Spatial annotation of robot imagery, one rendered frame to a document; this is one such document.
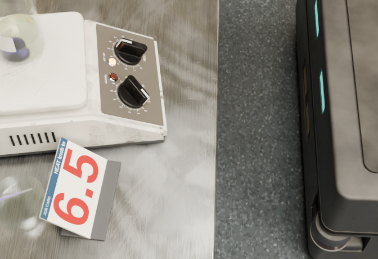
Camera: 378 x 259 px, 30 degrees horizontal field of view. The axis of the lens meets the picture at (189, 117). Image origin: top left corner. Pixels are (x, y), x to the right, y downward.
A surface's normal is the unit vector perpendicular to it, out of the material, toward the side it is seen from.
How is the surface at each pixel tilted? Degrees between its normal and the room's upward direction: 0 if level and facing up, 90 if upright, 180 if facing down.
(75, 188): 40
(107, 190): 0
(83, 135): 90
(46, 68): 0
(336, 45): 0
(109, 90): 30
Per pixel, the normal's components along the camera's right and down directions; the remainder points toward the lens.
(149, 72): 0.51, -0.51
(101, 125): 0.11, 0.84
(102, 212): 0.01, -0.53
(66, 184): 0.65, -0.33
